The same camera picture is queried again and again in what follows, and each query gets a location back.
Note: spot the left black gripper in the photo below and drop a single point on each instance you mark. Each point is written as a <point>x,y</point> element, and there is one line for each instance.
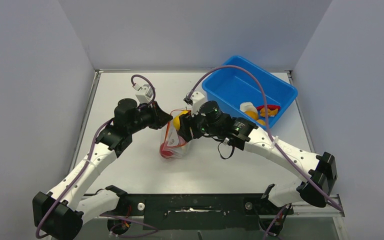
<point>160,117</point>

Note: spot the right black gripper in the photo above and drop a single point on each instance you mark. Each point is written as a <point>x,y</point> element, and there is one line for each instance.
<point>187,121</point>

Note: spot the yellow toy pepper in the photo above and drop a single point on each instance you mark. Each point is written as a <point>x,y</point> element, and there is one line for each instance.
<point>176,120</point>

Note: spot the clear zip top bag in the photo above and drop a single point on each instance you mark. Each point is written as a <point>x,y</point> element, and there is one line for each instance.
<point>171,138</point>

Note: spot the red toy apple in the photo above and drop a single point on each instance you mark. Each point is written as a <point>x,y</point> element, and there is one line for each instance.
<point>165,152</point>

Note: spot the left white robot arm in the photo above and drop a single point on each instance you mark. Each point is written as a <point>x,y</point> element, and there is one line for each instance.
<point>62,211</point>

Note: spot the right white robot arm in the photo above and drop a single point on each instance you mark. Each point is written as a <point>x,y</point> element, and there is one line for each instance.
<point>316,174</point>

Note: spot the small orange toy fruit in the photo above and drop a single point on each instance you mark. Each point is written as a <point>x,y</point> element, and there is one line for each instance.
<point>261,122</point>

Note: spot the orange fried toy piece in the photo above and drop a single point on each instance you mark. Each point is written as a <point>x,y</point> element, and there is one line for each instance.
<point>268,112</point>

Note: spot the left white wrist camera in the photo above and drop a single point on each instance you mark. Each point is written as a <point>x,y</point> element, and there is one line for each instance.
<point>145,94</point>

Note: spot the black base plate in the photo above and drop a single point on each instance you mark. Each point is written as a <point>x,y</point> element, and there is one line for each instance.
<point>209,211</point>

